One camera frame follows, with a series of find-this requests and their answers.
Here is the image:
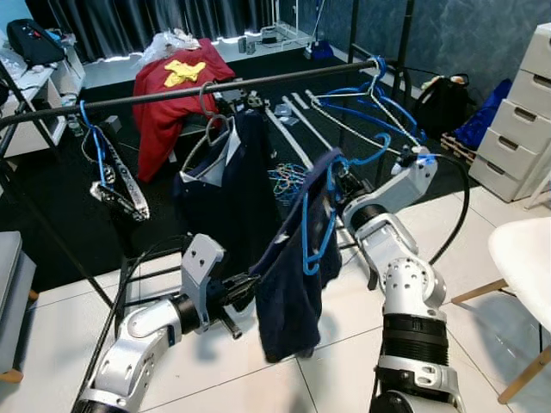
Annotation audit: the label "white metal frame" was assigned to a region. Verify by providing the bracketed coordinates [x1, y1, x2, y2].
[237, 0, 315, 52]

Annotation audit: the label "grey ottoman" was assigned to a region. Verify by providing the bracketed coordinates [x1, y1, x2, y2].
[0, 231, 40, 384]

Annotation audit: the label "dark navy shirt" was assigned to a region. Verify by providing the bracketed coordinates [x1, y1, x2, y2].
[250, 148, 345, 364]

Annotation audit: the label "tangled coloured hanger pile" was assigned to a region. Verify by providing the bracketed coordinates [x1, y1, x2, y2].
[267, 163, 309, 203]

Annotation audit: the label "black garment lettered waistband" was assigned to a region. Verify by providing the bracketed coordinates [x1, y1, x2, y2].
[90, 155, 153, 223]

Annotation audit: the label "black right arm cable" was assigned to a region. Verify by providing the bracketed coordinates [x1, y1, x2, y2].
[426, 151, 473, 268]

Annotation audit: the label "red cloth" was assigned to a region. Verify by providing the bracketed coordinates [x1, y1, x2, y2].
[132, 39, 235, 183]

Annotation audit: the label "white crumpled plastic bag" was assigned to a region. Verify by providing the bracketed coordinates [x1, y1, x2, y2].
[138, 28, 203, 65]

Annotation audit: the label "white chair wooden legs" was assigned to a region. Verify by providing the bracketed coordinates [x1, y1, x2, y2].
[452, 215, 551, 405]

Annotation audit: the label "black tote bag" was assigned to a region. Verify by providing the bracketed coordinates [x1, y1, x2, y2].
[412, 73, 473, 139]

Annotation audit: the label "white desk shelf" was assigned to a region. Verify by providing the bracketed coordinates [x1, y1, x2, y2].
[0, 43, 87, 160]

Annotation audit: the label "blue cloth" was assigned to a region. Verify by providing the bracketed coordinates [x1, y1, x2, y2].
[455, 79, 513, 149]

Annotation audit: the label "blue dustpan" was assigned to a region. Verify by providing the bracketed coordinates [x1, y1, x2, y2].
[308, 39, 335, 59]

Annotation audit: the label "long white floor strip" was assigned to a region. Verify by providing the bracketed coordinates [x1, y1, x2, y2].
[284, 95, 345, 143]
[267, 108, 315, 169]

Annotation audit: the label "black metal clothes rack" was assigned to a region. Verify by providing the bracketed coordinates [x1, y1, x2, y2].
[0, 59, 406, 413]

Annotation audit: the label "black floor mat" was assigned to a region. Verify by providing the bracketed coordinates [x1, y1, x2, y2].
[0, 47, 517, 293]

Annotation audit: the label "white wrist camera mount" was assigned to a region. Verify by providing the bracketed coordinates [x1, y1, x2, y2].
[181, 234, 226, 332]
[379, 148, 438, 216]

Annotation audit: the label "black pole stand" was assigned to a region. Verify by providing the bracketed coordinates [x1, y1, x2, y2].
[0, 60, 117, 304]
[344, 0, 418, 104]

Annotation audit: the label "white wire hanger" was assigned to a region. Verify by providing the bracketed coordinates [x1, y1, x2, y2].
[308, 59, 423, 147]

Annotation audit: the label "dark curtain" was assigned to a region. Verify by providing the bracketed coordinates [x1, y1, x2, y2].
[26, 0, 289, 61]

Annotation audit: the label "white drawer cabinet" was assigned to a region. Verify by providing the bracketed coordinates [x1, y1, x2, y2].
[469, 22, 551, 203]

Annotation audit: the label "yellow cloth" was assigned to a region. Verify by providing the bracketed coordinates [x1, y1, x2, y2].
[164, 60, 207, 87]

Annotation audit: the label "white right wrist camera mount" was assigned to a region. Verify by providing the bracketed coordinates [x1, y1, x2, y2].
[379, 148, 438, 216]

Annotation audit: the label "wooden pallet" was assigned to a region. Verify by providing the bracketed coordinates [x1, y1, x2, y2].
[439, 133, 479, 164]

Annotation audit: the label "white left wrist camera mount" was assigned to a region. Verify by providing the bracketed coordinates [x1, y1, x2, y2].
[181, 234, 226, 332]

